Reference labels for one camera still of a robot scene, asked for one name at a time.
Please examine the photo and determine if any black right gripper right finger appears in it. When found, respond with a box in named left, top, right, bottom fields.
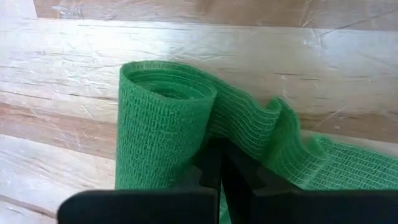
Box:
left=221, top=146, right=398, bottom=224

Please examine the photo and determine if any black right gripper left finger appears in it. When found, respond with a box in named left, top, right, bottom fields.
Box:
left=57, top=146, right=222, bottom=224

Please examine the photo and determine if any green elastic bandage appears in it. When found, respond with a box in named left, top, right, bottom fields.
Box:
left=114, top=60, right=398, bottom=224

